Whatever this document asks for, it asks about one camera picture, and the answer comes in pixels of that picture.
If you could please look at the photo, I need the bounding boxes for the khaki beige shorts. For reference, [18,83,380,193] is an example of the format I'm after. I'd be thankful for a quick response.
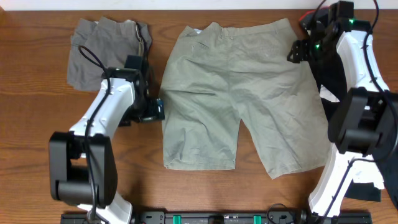
[160,19,330,179]

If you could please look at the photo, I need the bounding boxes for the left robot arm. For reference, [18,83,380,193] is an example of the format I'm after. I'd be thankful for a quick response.
[49,55,165,223]

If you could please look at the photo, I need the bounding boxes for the black garment with red trim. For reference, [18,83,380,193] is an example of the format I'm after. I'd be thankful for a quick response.
[298,9,398,210]

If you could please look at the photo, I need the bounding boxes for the folded grey shorts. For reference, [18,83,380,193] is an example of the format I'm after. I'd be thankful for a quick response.
[67,17,152,91]

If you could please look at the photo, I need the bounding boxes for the white cloth piece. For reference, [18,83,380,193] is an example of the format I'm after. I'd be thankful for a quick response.
[320,85,384,190]

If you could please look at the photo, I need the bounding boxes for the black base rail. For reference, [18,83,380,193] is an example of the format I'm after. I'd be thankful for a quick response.
[60,210,373,224]

